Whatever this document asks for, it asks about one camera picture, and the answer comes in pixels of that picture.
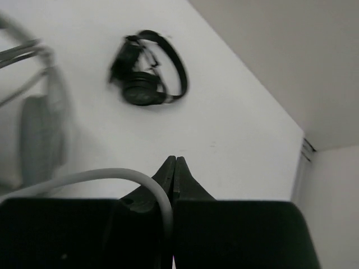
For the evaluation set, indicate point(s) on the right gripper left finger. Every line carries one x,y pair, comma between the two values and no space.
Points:
83,233

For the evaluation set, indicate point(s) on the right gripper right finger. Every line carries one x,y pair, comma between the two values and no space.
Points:
211,233

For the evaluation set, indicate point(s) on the small black headphones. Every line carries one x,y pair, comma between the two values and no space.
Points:
135,70

